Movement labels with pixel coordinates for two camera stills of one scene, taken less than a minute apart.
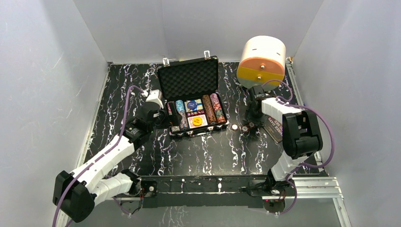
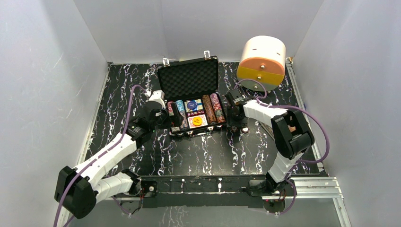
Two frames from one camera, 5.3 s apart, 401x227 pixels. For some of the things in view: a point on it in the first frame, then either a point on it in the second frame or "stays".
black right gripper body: [255, 117] -> [232, 120]
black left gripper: [169, 113] stays
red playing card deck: [190, 123] stays
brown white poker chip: [244, 128] stays
